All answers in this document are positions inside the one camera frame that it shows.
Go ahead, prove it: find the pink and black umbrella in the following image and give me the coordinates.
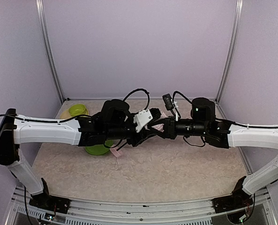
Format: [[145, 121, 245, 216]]
[[110, 108, 168, 171]]

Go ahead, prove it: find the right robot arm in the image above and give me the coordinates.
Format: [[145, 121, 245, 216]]
[[148, 97, 278, 196]]

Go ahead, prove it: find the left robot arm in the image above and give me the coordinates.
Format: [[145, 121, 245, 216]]
[[0, 99, 153, 196]]

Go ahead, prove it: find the green plate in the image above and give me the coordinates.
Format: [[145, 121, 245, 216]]
[[85, 140, 113, 156]]

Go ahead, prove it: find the green bowl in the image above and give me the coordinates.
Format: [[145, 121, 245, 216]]
[[68, 104, 87, 117]]

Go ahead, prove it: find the beige plate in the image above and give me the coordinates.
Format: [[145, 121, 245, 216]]
[[60, 109, 90, 119]]

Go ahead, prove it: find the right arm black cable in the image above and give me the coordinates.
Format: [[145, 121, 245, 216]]
[[173, 90, 278, 129]]

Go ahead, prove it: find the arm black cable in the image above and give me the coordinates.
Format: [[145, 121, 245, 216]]
[[0, 88, 151, 124], [173, 90, 278, 129]]

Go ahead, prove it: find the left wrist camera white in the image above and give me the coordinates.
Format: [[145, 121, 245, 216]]
[[134, 108, 162, 133]]

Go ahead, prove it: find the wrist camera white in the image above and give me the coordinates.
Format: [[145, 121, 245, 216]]
[[134, 108, 162, 133], [162, 94, 180, 120]]

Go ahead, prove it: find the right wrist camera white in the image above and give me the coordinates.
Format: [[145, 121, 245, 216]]
[[162, 94, 180, 120]]

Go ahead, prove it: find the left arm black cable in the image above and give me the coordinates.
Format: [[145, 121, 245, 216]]
[[0, 88, 151, 124]]

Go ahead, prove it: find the front aluminium rail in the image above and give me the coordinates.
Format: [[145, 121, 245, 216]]
[[5, 185, 278, 225]]

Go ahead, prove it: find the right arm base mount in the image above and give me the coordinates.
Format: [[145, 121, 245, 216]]
[[212, 195, 253, 213]]

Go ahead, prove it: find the right aluminium corner post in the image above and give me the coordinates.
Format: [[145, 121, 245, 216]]
[[215, 0, 243, 105]]

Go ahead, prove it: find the aluminium corner post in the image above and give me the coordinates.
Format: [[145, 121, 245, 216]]
[[215, 0, 243, 105], [36, 0, 65, 104]]

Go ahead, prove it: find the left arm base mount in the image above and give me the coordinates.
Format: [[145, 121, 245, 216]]
[[29, 195, 71, 214]]

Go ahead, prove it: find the left aluminium corner post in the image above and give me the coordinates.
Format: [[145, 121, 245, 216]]
[[36, 0, 65, 104]]

